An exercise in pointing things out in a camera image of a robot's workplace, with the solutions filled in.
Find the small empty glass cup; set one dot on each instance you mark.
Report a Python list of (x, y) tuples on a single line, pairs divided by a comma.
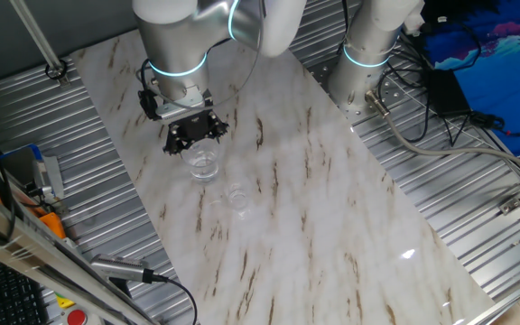
[(237, 201)]

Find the orange box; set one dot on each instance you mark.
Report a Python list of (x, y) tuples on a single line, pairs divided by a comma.
[(53, 224)]

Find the blue printed poster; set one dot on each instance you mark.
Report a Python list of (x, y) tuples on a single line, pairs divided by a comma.
[(504, 81)]

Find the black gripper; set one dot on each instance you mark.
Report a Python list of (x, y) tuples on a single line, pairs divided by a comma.
[(194, 127)]

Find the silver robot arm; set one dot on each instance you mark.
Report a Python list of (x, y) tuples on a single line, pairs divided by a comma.
[(174, 36)]

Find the black power adapter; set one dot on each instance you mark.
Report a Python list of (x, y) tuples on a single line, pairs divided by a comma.
[(447, 92)]

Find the aluminium frame beam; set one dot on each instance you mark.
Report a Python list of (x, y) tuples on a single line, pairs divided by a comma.
[(25, 246)]

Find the silver ribbed camera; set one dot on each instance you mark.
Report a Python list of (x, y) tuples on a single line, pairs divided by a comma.
[(115, 267)]

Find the grey box red button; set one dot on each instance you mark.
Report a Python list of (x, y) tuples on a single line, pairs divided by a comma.
[(77, 317)]

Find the black keyboard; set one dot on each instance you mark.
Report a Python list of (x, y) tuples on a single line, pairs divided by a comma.
[(2, 298)]

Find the aluminium slanted pole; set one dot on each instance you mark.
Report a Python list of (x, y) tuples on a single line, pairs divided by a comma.
[(34, 31)]

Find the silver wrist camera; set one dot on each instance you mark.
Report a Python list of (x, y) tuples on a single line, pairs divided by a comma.
[(183, 110)]

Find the marble pattern table sheet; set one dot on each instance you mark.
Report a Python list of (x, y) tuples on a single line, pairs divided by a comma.
[(309, 203)]

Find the glass mug with water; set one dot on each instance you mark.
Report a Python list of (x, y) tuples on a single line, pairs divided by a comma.
[(203, 169)]

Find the aluminium table edge rail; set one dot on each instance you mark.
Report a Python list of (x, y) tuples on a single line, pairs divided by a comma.
[(513, 295)]

